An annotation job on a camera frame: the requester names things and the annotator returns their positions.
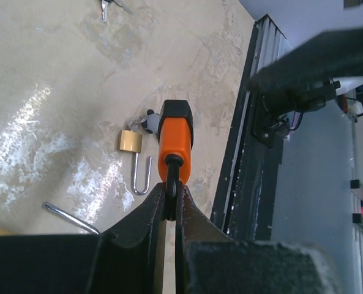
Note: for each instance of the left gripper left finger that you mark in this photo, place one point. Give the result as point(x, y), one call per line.
point(126, 258)

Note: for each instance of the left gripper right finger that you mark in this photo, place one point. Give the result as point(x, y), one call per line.
point(209, 261)

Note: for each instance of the small brass padlock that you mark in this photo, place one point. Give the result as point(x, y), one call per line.
point(131, 142)

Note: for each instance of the orange padlock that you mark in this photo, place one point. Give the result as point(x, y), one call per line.
point(175, 137)

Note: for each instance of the large brass padlock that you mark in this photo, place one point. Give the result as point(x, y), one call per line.
point(63, 215)

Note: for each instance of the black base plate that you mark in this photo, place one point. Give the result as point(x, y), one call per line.
point(244, 200)

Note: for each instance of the panda keychain figure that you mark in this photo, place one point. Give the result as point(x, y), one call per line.
point(150, 123)

